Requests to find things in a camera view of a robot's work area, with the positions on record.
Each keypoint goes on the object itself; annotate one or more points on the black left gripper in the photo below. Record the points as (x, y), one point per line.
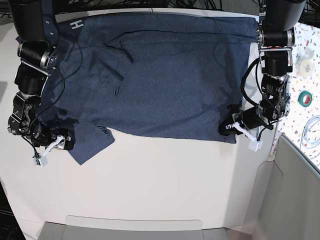
(249, 119)

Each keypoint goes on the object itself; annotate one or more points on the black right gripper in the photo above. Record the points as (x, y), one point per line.
(42, 135)

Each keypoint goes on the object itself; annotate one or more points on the blue t-shirt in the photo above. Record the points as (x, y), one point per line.
(149, 75)

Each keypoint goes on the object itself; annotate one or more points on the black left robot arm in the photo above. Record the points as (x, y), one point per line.
(276, 38)

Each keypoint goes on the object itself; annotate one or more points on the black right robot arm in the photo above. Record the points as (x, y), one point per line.
(37, 29)

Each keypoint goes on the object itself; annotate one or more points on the speckled white side table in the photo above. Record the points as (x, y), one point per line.
(302, 125)

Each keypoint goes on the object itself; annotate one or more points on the green tape roll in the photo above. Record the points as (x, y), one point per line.
(305, 98)

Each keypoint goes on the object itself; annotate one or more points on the grey chair front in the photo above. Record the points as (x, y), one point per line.
(88, 228)

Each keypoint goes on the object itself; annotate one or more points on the grey chair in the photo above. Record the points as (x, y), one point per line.
(286, 197)
(88, 228)

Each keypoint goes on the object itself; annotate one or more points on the grey chair right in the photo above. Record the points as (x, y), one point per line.
(286, 197)

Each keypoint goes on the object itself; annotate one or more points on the clear tape dispenser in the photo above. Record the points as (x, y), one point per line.
(305, 66)

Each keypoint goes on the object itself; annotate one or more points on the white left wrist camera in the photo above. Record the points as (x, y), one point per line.
(254, 144)

